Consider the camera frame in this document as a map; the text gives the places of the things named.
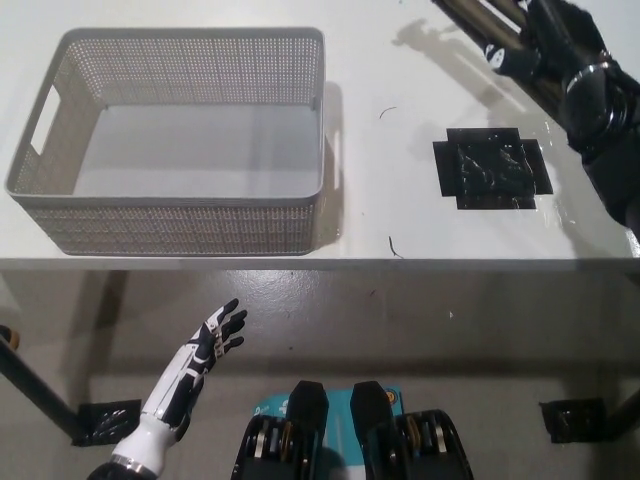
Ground grey perforated plastic basket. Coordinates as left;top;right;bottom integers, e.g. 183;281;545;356
3;27;327;258

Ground black table leg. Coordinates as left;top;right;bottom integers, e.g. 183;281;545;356
0;333;84;439
605;367;640;442

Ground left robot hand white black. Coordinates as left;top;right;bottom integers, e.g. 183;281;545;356
139;298;249;437

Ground right robot hand black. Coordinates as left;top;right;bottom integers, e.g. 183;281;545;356
481;0;615;82

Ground robot body black teal blocks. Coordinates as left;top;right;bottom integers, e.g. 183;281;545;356
232;379;474;480

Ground black tape patch on desk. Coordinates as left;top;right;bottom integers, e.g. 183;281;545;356
431;126;554;212

